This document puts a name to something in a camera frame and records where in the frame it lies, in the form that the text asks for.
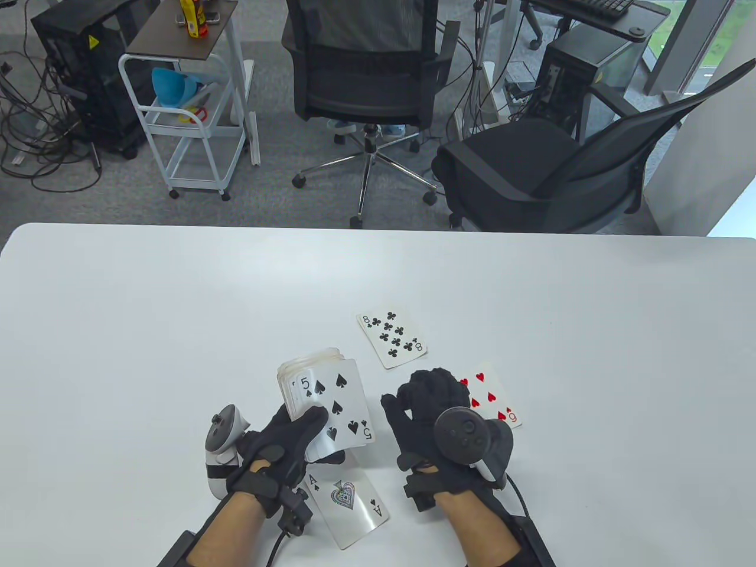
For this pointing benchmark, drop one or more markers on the person's left hand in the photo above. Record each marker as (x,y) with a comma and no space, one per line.
(269,458)

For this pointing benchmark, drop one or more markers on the person's right hand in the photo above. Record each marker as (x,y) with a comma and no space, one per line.
(425,396)

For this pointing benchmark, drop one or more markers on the black clubs playing card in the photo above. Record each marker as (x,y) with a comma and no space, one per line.
(390,339)

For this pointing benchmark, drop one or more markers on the red hearts playing card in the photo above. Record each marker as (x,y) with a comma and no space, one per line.
(493,394)

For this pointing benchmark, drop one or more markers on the deck of playing cards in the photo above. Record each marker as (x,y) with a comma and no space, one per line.
(301,363)

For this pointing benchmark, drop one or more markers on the ornate spade playing card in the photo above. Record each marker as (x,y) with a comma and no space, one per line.
(354,514)

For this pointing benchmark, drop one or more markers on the black forearm sensor box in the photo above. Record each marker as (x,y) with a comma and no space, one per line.
(534,543)
(177,549)

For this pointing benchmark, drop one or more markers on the person's right forearm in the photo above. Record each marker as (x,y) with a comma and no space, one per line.
(478,531)

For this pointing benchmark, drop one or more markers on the person's left forearm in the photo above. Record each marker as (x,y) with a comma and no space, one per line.
(227,534)

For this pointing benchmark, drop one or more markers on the grey white handheld controller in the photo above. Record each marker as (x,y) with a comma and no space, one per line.
(472,440)
(223,431)

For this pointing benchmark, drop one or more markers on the black mesh office chair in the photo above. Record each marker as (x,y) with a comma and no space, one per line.
(514,165)

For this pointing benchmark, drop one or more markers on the black chair with chrome base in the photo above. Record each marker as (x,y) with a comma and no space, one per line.
(366,100)

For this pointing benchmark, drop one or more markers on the white power strip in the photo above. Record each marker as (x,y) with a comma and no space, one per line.
(522,99)

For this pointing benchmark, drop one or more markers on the white metal stand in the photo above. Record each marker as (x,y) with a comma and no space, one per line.
(489,82)

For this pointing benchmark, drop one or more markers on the white rolling cart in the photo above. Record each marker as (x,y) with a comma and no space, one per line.
(195,131)

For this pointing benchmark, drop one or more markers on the red yellow plastic toy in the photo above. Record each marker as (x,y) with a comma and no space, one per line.
(195,114)

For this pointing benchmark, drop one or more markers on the black computer tower glass panel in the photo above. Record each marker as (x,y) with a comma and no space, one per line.
(573,71)

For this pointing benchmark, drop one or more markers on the black chair leg with castor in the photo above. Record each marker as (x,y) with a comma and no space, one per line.
(534,44)

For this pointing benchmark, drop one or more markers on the blue plastic funnel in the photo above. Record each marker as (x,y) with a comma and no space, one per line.
(171,88)

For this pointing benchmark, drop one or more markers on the black computer tower yellow sticker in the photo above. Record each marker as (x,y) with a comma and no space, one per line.
(88,88)

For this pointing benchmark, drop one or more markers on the black keyboard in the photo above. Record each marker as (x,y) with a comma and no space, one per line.
(596,6)

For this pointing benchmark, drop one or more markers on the white side table brown top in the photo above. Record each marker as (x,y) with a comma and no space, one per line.
(177,41)

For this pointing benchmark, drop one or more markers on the orange red bottle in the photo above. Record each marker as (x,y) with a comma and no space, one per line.
(202,23)

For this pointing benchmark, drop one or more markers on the dark grey desk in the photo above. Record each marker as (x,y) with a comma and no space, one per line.
(647,15)

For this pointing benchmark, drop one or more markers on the yellow bottle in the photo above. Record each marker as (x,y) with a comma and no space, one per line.
(190,18)

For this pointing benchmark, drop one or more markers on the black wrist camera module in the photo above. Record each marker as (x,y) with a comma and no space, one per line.
(295,509)
(424,490)

